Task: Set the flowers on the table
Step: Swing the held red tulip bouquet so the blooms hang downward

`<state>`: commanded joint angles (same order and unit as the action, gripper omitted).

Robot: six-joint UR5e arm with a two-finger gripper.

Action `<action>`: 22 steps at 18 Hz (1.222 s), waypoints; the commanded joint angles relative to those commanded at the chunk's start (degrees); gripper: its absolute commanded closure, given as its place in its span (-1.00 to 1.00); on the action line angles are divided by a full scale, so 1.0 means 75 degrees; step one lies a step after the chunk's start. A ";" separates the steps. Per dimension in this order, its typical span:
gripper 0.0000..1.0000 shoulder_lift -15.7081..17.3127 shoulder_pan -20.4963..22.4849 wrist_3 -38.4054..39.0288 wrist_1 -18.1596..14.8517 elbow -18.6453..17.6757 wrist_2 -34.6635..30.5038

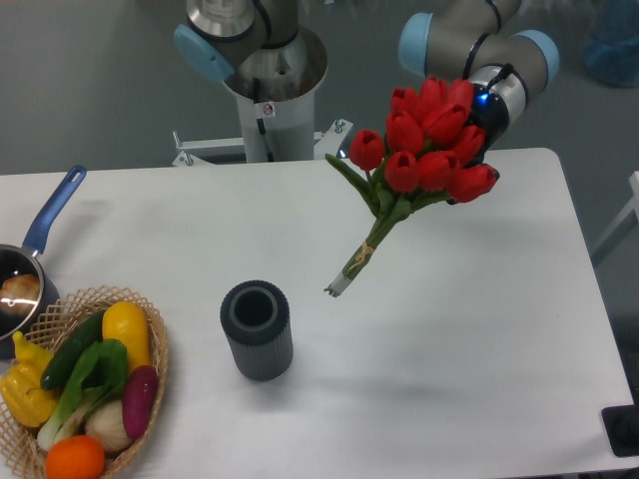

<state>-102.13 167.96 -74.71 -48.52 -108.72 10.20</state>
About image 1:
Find red tulip bouquet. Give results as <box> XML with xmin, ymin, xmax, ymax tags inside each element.
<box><xmin>325</xmin><ymin>77</ymin><xmax>485</xmax><ymax>297</ymax></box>

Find bread roll in saucepan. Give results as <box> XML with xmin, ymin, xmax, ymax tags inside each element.
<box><xmin>1</xmin><ymin>273</ymin><xmax>40</xmax><ymax>317</ymax></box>

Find blue bag in background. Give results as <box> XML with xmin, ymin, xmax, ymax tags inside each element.
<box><xmin>582</xmin><ymin>1</ymin><xmax>638</xmax><ymax>88</ymax></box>

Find white frame at right edge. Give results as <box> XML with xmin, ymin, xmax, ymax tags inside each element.
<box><xmin>590</xmin><ymin>171</ymin><xmax>638</xmax><ymax>266</ymax></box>

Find green bok choy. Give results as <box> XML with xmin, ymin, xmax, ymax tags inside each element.
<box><xmin>37</xmin><ymin>339</ymin><xmax>128</xmax><ymax>451</ymax></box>

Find dark grey ribbed vase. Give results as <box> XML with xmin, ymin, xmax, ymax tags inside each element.
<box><xmin>220</xmin><ymin>279</ymin><xmax>294</xmax><ymax>381</ymax></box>

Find yellow squash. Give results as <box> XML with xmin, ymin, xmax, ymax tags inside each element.
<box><xmin>102</xmin><ymin>301</ymin><xmax>151</xmax><ymax>373</ymax></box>

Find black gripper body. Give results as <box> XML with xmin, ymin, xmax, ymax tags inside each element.
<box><xmin>469</xmin><ymin>68</ymin><xmax>528</xmax><ymax>165</ymax></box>

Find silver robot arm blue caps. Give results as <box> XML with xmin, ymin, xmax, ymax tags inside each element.
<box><xmin>174</xmin><ymin>1</ymin><xmax>559</xmax><ymax>163</ymax></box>

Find woven wicker basket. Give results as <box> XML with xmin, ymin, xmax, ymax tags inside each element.
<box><xmin>1</xmin><ymin>285</ymin><xmax>169</xmax><ymax>478</ymax></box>

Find green cucumber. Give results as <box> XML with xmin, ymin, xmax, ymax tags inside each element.
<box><xmin>40</xmin><ymin>309</ymin><xmax>106</xmax><ymax>390</ymax></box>

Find orange fruit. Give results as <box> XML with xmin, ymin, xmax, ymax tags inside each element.
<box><xmin>45</xmin><ymin>435</ymin><xmax>106</xmax><ymax>479</ymax></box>

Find beige garlic bulb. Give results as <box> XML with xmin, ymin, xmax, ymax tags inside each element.
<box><xmin>84</xmin><ymin>399</ymin><xmax>134</xmax><ymax>454</ymax></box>

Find blue handled saucepan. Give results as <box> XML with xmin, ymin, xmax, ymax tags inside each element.
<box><xmin>1</xmin><ymin>166</ymin><xmax>87</xmax><ymax>360</ymax></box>

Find yellow bell pepper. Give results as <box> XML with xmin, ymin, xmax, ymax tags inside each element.
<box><xmin>1</xmin><ymin>331</ymin><xmax>60</xmax><ymax>428</ymax></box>

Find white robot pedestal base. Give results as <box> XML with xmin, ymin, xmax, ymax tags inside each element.
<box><xmin>174</xmin><ymin>25</ymin><xmax>353</xmax><ymax>163</ymax></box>

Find black device at table edge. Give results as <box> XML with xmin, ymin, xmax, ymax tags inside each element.
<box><xmin>601</xmin><ymin>405</ymin><xmax>638</xmax><ymax>457</ymax></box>

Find purple sweet potato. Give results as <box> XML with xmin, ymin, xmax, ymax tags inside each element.
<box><xmin>122</xmin><ymin>365</ymin><xmax>159</xmax><ymax>439</ymax></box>

